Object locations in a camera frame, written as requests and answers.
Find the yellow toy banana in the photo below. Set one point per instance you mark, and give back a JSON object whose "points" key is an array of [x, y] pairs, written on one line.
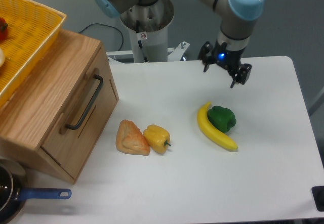
{"points": [[212, 133]]}

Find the wooden drawer cabinet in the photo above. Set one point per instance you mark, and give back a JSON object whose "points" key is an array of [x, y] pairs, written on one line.
{"points": [[30, 115]]}

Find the blue handled frying pan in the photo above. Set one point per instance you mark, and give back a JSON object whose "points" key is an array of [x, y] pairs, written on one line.
{"points": [[15, 190]]}

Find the yellow plastic basket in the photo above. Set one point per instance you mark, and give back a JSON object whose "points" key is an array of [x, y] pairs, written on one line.
{"points": [[33, 27]]}

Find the toy croissant bread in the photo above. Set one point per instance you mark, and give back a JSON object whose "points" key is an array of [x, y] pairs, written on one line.
{"points": [[130, 140]]}

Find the red toy pepper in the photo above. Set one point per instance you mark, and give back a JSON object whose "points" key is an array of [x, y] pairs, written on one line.
{"points": [[4, 31]]}

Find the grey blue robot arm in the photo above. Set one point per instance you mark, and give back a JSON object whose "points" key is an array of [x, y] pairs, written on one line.
{"points": [[238, 17]]}

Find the wooden top drawer black handle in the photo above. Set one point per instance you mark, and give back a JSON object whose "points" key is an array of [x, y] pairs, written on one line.
{"points": [[80, 125]]}

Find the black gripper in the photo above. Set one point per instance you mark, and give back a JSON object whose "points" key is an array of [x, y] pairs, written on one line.
{"points": [[228, 60]]}

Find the black device at table edge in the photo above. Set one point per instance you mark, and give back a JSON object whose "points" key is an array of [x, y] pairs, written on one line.
{"points": [[318, 195]]}

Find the white round object in basket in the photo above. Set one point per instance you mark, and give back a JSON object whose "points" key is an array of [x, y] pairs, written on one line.
{"points": [[2, 57]]}

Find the green toy bell pepper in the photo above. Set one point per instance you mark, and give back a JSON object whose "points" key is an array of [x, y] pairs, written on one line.
{"points": [[221, 118]]}

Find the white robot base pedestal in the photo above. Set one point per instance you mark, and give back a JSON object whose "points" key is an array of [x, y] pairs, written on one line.
{"points": [[148, 25]]}

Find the yellow toy bell pepper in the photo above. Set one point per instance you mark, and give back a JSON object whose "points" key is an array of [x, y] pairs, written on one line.
{"points": [[158, 138]]}

